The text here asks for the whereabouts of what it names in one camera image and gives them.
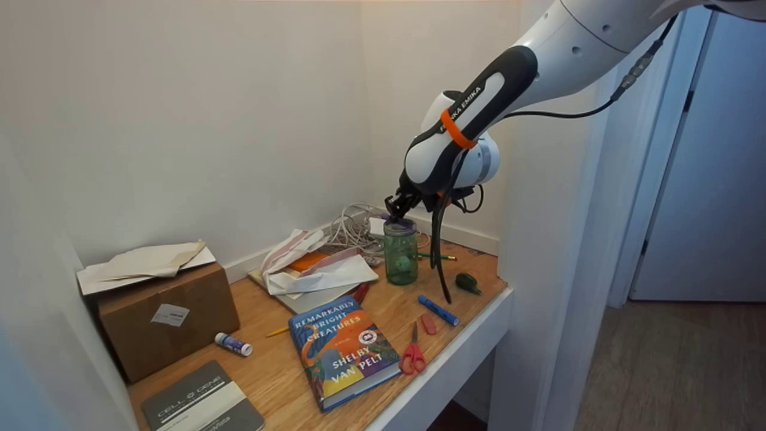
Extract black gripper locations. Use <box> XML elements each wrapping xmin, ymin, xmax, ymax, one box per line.
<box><xmin>385</xmin><ymin>177</ymin><xmax>433</xmax><ymax>217</ymax></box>

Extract blue marker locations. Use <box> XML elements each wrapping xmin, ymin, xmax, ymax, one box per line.
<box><xmin>418</xmin><ymin>295</ymin><xmax>461</xmax><ymax>327</ymax></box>

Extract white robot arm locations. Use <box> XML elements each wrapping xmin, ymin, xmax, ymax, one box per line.
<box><xmin>385</xmin><ymin>0</ymin><xmax>766</xmax><ymax>217</ymax></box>

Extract green glass jar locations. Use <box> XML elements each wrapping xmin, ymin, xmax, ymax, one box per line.
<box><xmin>384</xmin><ymin>221</ymin><xmax>419</xmax><ymax>284</ymax></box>

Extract dark green small object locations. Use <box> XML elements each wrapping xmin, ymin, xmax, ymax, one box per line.
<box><xmin>456</xmin><ymin>272</ymin><xmax>481</xmax><ymax>295</ymax></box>

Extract red eraser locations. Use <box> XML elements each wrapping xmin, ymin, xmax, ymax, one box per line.
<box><xmin>422</xmin><ymin>314</ymin><xmax>440</xmax><ymax>334</ymax></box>

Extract pile of papers and envelopes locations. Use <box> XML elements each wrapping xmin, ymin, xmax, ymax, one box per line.
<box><xmin>249</xmin><ymin>229</ymin><xmax>378</xmax><ymax>314</ymax></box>

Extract colourful hardcover book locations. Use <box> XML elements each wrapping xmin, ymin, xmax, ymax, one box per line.
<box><xmin>288</xmin><ymin>296</ymin><xmax>400</xmax><ymax>411</ymax></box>

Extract glue stick blue label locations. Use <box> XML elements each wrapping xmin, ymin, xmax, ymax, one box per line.
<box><xmin>214</xmin><ymin>332</ymin><xmax>254</xmax><ymax>356</ymax></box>

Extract white cloth on box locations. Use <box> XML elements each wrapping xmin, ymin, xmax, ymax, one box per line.
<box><xmin>77</xmin><ymin>241</ymin><xmax>215</xmax><ymax>296</ymax></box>

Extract grey white booklet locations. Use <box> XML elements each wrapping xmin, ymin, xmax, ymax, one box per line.
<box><xmin>141</xmin><ymin>361</ymin><xmax>266</xmax><ymax>431</ymax></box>

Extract brown cardboard box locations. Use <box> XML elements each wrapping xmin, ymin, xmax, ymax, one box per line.
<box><xmin>95</xmin><ymin>264</ymin><xmax>241</xmax><ymax>382</ymax></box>

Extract white door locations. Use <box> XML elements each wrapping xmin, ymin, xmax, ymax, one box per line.
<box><xmin>633</xmin><ymin>12</ymin><xmax>766</xmax><ymax>301</ymax></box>

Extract tangled white cable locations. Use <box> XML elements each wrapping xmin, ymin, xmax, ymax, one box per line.
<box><xmin>328</xmin><ymin>204</ymin><xmax>390</xmax><ymax>266</ymax></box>

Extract red handled scissors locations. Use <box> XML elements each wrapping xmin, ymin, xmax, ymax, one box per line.
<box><xmin>400</xmin><ymin>325</ymin><xmax>426</xmax><ymax>376</ymax></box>

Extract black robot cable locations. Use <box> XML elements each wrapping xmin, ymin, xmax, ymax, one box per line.
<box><xmin>426</xmin><ymin>15</ymin><xmax>680</xmax><ymax>307</ymax></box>

